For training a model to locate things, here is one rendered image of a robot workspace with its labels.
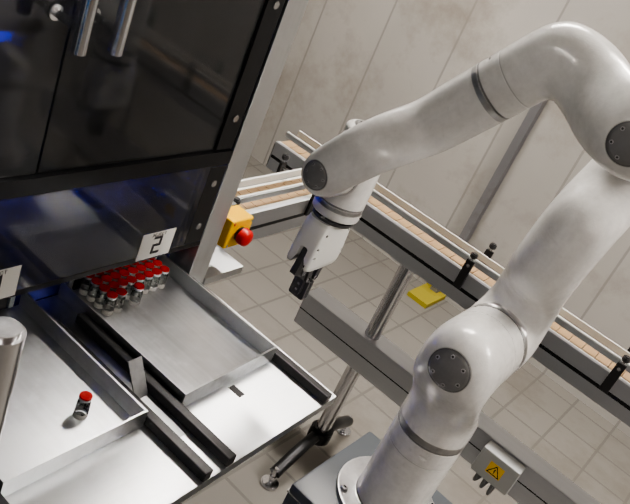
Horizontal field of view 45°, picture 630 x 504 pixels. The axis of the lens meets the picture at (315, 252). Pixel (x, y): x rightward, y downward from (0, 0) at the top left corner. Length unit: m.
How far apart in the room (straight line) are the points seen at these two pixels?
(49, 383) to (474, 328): 0.69
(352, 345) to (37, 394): 1.29
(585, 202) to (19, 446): 0.87
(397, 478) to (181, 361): 0.45
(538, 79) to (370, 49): 3.08
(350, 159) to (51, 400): 0.61
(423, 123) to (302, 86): 3.26
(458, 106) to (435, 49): 2.83
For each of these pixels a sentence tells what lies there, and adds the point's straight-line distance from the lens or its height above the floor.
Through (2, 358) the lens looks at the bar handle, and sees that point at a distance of 0.47.
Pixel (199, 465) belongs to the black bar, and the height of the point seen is 0.90.
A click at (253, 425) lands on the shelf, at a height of 0.88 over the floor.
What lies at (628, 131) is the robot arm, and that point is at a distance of 0.95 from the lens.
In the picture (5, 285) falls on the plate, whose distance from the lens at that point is 1.28.
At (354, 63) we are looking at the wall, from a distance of 4.16.
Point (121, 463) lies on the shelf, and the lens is 1.23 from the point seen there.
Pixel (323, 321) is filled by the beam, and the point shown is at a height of 0.50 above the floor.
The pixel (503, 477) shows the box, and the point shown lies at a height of 0.50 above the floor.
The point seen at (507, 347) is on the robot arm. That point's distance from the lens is 1.13.
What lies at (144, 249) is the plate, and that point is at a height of 1.02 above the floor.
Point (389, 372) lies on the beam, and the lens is 2.34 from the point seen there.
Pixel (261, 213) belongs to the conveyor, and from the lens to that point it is 1.92.
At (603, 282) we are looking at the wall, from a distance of 3.70.
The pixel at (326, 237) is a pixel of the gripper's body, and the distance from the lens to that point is 1.25.
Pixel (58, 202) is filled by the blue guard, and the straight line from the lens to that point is 1.24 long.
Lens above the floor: 1.78
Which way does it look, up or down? 27 degrees down
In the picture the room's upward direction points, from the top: 24 degrees clockwise
